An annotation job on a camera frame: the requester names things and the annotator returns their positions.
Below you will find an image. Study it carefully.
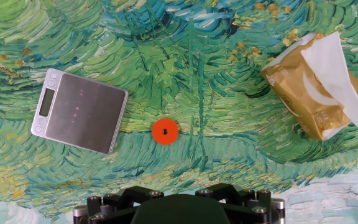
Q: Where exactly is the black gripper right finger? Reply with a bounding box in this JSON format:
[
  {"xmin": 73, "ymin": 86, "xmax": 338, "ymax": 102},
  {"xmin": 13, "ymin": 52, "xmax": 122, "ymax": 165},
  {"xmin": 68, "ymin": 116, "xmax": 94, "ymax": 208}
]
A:
[{"xmin": 195, "ymin": 182, "xmax": 286, "ymax": 224}]

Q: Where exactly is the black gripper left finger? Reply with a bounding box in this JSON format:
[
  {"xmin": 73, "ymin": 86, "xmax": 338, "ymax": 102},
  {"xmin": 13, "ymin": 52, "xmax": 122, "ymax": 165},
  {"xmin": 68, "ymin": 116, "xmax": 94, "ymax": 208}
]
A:
[{"xmin": 72, "ymin": 185, "xmax": 164, "ymax": 224}]

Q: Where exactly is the white paper napkin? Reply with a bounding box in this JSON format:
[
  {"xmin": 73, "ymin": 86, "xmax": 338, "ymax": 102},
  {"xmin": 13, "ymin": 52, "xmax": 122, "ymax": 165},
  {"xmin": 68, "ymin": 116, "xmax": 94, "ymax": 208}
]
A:
[{"xmin": 300, "ymin": 30, "xmax": 358, "ymax": 133}]

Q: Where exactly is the orange disc with hole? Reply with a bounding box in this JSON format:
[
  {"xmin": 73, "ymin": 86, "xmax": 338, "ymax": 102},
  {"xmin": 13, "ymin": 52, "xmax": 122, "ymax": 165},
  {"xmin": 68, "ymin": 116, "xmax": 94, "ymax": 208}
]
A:
[{"xmin": 151, "ymin": 118, "xmax": 179, "ymax": 146}]

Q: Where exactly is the silver digital kitchen scale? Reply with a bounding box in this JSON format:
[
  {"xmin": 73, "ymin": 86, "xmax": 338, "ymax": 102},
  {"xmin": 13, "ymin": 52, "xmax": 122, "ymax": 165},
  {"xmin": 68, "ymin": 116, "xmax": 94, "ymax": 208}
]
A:
[{"xmin": 30, "ymin": 68, "xmax": 129, "ymax": 156}]

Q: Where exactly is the green painted landscape tablecloth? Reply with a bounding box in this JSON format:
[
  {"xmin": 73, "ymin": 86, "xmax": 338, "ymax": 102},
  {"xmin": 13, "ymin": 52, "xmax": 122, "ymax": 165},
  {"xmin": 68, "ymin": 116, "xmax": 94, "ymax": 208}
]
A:
[{"xmin": 0, "ymin": 0, "xmax": 358, "ymax": 224}]

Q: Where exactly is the gold tissue pack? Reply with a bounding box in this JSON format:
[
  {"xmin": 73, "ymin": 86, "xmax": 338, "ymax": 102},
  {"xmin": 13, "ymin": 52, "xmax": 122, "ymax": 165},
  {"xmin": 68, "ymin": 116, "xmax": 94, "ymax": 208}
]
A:
[{"xmin": 260, "ymin": 32, "xmax": 358, "ymax": 141}]

